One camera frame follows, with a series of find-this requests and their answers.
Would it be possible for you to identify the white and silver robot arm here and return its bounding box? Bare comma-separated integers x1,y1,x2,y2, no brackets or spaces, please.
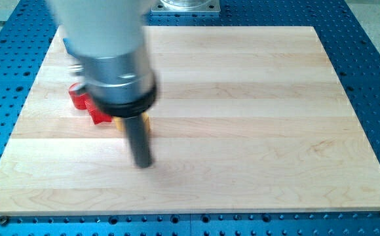
47,0,157,117

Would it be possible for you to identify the yellow hexagon block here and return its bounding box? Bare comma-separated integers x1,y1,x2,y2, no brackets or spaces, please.
112,112,151,132

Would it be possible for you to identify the red heart block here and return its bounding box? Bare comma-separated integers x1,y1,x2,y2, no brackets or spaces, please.
68,83,87,110

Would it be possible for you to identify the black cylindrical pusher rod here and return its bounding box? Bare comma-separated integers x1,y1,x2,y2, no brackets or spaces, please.
123,114,153,168

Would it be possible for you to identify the light wooden board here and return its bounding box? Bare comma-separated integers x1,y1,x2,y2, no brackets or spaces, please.
0,26,380,216

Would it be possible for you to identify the red star block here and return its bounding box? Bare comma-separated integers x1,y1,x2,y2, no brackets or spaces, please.
85,98,112,125

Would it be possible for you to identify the blue block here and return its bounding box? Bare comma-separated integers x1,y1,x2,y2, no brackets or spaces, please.
62,37,77,58

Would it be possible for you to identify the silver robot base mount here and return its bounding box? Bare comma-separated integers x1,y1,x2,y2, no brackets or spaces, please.
151,0,221,14

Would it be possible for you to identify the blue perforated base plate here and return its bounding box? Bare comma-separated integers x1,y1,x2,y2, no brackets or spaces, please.
0,0,380,235

